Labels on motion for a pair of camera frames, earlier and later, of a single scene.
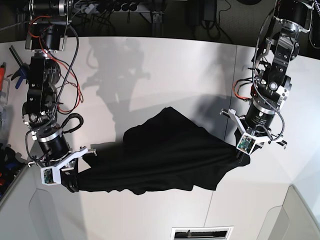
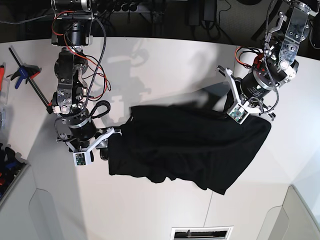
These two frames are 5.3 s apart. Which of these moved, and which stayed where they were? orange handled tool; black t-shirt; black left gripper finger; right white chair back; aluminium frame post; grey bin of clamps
Moved: black t-shirt; black left gripper finger
Stayed: right white chair back; grey bin of clamps; orange handled tool; aluminium frame post
